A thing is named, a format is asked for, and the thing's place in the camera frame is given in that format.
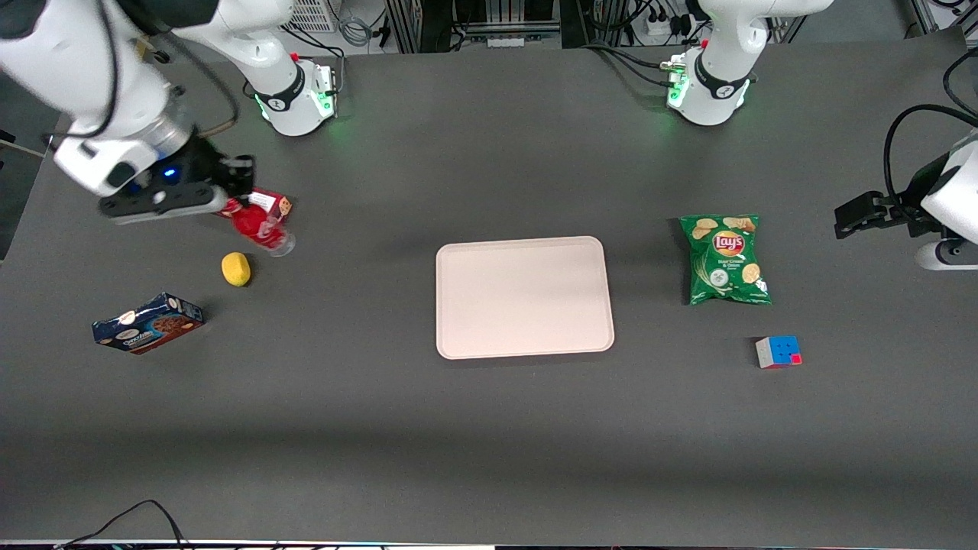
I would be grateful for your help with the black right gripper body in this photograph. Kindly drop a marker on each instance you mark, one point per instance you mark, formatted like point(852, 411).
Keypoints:
point(200, 166)

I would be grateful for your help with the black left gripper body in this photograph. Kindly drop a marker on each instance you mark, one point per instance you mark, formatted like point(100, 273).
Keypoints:
point(903, 210)

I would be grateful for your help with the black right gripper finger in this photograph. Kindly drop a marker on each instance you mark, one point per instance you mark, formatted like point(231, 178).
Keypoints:
point(241, 166)
point(237, 189)

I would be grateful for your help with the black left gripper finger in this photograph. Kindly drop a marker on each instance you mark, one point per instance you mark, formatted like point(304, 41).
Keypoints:
point(859, 228)
point(859, 208)

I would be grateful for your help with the red coke bottle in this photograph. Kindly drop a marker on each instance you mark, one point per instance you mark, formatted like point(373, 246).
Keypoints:
point(256, 227)

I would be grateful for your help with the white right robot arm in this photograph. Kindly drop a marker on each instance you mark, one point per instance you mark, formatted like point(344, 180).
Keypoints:
point(84, 69)

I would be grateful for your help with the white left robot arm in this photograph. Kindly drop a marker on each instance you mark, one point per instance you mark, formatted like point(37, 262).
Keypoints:
point(714, 92)

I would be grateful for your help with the beige plastic tray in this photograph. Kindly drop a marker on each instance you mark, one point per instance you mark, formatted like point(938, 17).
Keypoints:
point(523, 298)

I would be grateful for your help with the red cookie box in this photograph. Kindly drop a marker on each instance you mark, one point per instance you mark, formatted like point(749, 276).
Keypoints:
point(275, 205)

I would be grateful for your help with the yellow lemon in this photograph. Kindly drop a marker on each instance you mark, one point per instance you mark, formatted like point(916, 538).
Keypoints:
point(235, 270)

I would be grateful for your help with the green Lay's chip bag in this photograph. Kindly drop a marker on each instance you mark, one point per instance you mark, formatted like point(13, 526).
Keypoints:
point(726, 263)

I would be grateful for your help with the colourful Rubik's cube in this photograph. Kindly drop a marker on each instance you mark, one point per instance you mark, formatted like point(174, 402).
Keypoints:
point(778, 351)

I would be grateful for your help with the blue chocolate cookie box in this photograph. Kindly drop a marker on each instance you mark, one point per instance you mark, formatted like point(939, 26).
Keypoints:
point(149, 325)

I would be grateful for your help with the white vented box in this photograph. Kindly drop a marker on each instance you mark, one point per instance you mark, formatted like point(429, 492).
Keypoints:
point(313, 14)

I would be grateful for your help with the white power strip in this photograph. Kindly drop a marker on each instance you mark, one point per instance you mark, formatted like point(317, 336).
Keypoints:
point(666, 23)

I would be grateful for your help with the aluminium equipment rack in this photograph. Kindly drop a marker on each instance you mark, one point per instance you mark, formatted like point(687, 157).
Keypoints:
point(489, 23)

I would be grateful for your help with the dark grey table mat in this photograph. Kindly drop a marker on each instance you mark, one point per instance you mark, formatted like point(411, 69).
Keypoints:
point(489, 458)

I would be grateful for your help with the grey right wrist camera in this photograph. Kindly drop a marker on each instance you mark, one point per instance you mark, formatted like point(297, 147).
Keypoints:
point(164, 202)

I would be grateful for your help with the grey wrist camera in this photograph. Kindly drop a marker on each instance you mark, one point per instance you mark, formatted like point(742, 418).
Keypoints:
point(164, 202)
point(947, 256)

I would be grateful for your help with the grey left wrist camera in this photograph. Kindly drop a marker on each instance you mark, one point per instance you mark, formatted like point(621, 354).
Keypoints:
point(947, 256)

